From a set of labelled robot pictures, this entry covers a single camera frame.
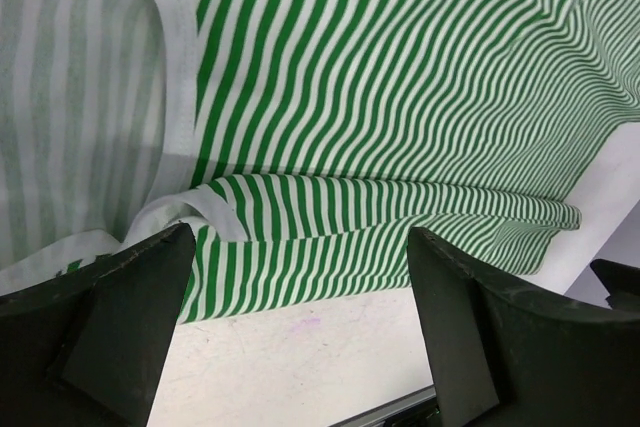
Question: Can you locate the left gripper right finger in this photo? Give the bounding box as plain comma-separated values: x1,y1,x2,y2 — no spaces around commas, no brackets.
407,227,639,426

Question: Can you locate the green striped tank top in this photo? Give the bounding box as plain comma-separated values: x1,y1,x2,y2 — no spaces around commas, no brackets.
1,0,639,322

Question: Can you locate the aluminium rail frame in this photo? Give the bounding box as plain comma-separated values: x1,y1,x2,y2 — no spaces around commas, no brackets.
337,386,443,426

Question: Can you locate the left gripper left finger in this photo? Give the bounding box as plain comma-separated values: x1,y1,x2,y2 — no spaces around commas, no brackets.
1,223,194,426

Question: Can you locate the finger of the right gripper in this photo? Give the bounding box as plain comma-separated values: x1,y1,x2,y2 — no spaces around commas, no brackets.
590,259,640,310

